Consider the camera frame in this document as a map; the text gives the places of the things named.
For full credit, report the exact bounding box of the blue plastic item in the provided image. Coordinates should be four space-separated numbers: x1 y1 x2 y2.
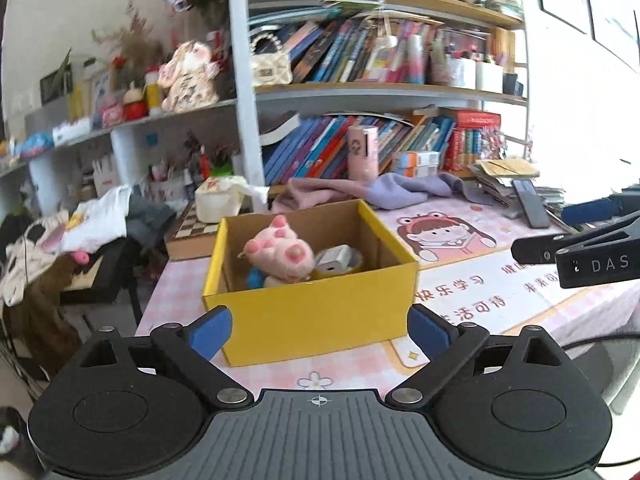
246 266 266 289

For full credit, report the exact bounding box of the pink plush pig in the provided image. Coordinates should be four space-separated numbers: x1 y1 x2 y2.
239 214 314 284

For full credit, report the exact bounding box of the beige foam cube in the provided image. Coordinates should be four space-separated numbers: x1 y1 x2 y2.
264 275 291 288

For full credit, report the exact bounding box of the large white charger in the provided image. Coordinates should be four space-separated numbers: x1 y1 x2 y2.
314 244 355 274

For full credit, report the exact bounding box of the black smartphone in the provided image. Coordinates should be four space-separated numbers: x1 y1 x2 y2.
512 179 551 229

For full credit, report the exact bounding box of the pink checkered tablecloth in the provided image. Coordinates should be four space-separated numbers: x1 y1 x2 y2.
134 194 640 401

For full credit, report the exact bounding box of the pink illustrated desk mat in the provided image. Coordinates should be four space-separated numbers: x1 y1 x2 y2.
374 194 640 371

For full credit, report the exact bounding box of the yellow cardboard box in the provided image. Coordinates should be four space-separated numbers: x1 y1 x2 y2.
203 200 419 366

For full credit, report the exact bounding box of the stack of books and papers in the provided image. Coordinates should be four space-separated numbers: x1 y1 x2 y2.
469 159 568 231

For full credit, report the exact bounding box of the brown paper envelope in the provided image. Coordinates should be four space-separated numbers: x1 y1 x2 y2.
476 158 539 179

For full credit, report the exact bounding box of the wooden chessboard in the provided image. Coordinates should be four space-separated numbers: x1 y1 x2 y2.
165 202 219 261

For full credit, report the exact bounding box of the grey round tape roll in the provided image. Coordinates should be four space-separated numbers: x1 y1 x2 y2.
310 244 364 280

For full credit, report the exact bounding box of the red boxed book set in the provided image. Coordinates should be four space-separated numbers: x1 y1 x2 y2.
439 107 501 172

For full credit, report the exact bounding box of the orange white small box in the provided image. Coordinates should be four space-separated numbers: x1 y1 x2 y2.
390 151 440 178

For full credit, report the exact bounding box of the purple pink cloth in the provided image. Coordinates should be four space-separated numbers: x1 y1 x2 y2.
270 172 494 214

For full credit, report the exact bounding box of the white tissue pack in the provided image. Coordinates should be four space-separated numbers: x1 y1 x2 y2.
194 176 269 224

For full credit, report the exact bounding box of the pile of clothes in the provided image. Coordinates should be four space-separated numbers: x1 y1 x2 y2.
1 185 176 377

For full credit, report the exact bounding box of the white bookshelf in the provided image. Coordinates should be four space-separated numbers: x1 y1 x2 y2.
0 0 534 212

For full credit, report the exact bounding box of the pink decorative doll plaque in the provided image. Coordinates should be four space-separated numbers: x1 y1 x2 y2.
158 40 219 113

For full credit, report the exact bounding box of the white quilted handbag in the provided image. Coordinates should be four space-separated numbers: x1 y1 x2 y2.
250 32 293 88

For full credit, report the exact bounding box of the black cable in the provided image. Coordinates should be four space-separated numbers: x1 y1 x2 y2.
562 331 640 468

